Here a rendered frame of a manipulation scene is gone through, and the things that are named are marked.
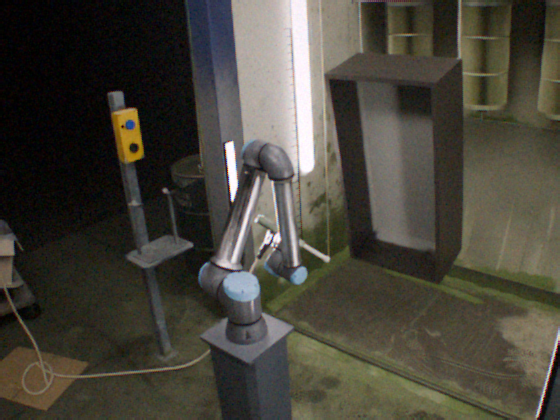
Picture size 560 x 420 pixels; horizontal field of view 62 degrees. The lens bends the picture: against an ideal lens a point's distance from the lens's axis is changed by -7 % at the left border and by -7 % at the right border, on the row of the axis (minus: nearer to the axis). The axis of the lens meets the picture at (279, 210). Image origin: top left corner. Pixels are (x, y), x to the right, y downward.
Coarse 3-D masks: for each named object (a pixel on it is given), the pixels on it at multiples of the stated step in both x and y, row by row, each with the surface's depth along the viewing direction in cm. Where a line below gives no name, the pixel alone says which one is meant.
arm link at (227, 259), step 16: (256, 144) 215; (256, 160) 213; (240, 176) 219; (256, 176) 216; (240, 192) 217; (256, 192) 218; (240, 208) 217; (240, 224) 218; (224, 240) 220; (240, 240) 220; (224, 256) 220; (240, 256) 223; (208, 272) 222; (224, 272) 218; (208, 288) 221
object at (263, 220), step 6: (264, 216) 273; (258, 222) 271; (264, 222) 271; (270, 222) 272; (270, 228) 273; (276, 228) 273; (264, 240) 275; (300, 240) 278; (264, 246) 273; (300, 246) 278; (306, 246) 280; (264, 252) 273; (312, 252) 282; (318, 252) 282; (258, 258) 272; (324, 258) 283
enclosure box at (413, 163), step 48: (336, 96) 261; (384, 96) 274; (432, 96) 217; (336, 144) 269; (384, 144) 292; (432, 144) 271; (384, 192) 312; (432, 192) 289; (384, 240) 320; (432, 240) 309
